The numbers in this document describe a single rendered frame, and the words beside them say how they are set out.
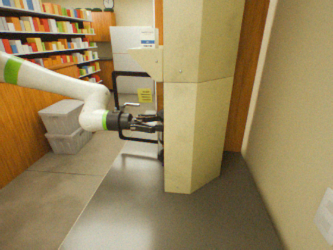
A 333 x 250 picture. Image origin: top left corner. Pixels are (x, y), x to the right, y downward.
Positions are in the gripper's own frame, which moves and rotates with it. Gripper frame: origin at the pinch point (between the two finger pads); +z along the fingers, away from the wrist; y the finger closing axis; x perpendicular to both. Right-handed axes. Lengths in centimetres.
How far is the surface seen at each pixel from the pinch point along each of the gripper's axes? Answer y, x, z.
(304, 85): -13.1, -20.9, 43.5
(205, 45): -11.8, -31.9, 13.0
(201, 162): -9.5, 12.4, 15.6
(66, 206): 52, 121, -107
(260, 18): 24, -41, 37
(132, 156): 11.4, 26.3, -20.8
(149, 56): -13.6, -28.6, -4.1
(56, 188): 74, 121, -134
